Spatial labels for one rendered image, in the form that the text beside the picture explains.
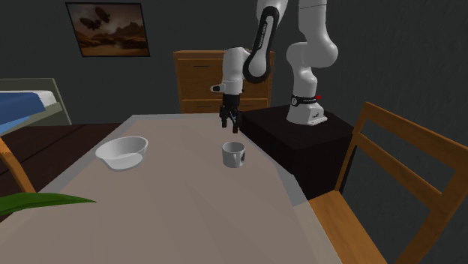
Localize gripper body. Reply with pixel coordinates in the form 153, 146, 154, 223
220, 93, 241, 115

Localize white mug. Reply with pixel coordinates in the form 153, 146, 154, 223
221, 141, 246, 169

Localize wooden chest of drawers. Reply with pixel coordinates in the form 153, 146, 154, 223
172, 49, 276, 115

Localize dark robot stand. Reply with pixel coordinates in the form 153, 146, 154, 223
239, 104, 355, 201

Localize white bowl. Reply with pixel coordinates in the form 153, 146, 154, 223
94, 136, 149, 171

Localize wooden chair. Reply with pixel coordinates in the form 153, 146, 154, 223
307, 101, 468, 264
0, 136, 37, 195

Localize bed with blue cover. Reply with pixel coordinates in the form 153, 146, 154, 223
0, 77, 73, 137

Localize green plant leaf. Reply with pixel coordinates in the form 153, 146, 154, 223
0, 192, 98, 218

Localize brown framed wall picture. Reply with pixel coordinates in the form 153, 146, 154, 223
64, 1, 152, 59

